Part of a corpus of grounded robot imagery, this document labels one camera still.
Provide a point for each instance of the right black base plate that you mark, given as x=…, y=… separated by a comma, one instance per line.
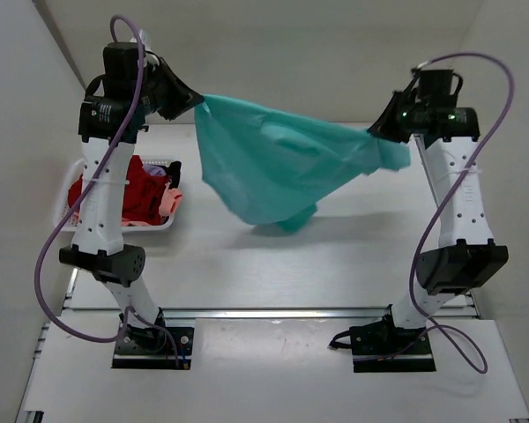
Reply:
x=380, y=348

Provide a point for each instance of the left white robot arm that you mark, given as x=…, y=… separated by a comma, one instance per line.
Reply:
x=135, y=84

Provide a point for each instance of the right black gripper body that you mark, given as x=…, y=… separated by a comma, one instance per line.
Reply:
x=398, y=122

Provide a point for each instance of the red t shirt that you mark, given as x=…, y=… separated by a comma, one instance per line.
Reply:
x=143, y=194

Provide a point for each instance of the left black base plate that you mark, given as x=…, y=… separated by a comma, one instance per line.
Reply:
x=156, y=352

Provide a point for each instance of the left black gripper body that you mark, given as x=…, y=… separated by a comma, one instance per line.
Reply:
x=168, y=88

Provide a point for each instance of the black garment in basket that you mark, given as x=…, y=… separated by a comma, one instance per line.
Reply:
x=173, y=171

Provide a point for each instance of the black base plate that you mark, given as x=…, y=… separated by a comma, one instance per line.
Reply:
x=380, y=348
x=156, y=352

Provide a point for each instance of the teal t shirt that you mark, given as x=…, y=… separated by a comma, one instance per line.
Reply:
x=272, y=167

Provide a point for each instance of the white plastic laundry basket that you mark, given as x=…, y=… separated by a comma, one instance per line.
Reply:
x=73, y=184

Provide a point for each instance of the aluminium rail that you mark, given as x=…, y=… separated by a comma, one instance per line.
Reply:
x=468, y=311

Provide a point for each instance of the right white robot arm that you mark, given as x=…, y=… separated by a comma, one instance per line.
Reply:
x=467, y=255

